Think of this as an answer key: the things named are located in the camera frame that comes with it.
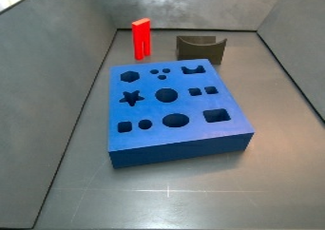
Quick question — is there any red two-pronged peg block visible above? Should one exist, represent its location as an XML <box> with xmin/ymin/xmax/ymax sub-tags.
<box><xmin>133</xmin><ymin>18</ymin><xmax>151</xmax><ymax>60</ymax></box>

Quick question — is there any blue foam shape board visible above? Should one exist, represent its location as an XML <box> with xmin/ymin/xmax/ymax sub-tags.
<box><xmin>108</xmin><ymin>59</ymin><xmax>254</xmax><ymax>168</ymax></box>

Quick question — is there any black curved stand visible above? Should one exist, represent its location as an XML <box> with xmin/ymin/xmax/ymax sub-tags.
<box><xmin>177</xmin><ymin>36</ymin><xmax>227</xmax><ymax>65</ymax></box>

